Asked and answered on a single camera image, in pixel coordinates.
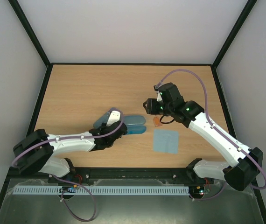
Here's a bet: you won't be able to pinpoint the black metal frame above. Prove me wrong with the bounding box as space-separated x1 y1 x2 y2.
0 0 256 209

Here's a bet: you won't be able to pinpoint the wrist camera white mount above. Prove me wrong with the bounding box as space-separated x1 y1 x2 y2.
154 85 162 102
106 110 121 126

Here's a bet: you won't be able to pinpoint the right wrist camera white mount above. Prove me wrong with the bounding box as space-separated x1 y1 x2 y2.
154 85 162 102

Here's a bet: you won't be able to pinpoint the green glasses case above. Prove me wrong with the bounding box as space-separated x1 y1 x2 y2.
93 107 123 128

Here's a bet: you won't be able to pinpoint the orange sunglasses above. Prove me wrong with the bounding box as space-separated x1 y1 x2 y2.
153 116 162 127

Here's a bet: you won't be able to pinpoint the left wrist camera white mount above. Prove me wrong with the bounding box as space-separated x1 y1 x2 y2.
106 110 121 126

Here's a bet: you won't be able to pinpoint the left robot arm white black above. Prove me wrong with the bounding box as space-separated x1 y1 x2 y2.
12 121 127 177

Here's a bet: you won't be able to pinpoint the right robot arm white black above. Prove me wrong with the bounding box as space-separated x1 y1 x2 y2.
143 83 263 191

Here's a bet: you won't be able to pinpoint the light blue slotted cable duct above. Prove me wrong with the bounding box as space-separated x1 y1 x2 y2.
12 185 189 196

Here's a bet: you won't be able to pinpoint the blue transparent glasses case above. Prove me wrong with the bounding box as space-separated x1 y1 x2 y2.
124 115 147 135

